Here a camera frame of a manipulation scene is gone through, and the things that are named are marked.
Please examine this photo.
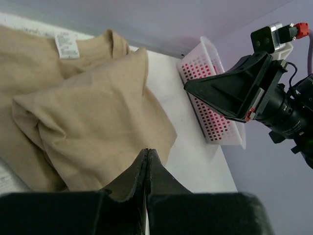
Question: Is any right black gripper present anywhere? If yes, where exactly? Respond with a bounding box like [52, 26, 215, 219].
[184, 52, 287, 122]

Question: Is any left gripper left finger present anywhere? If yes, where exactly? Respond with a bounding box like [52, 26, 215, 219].
[101, 149, 149, 235]

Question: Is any beige t shirt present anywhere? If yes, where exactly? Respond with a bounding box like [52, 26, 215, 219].
[0, 26, 177, 191]

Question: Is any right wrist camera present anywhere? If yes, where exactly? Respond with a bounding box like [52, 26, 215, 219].
[250, 22, 313, 63]

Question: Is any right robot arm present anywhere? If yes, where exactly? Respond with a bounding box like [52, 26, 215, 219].
[184, 51, 313, 167]

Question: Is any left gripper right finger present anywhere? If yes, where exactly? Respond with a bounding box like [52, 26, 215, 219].
[146, 149, 194, 235]

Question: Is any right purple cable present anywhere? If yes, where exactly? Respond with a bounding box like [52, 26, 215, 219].
[307, 26, 313, 74]

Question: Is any red folded t shirt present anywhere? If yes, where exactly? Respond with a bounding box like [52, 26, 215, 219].
[179, 62, 230, 144]

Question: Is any white plastic basket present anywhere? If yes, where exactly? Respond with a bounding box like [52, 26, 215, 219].
[176, 36, 247, 150]

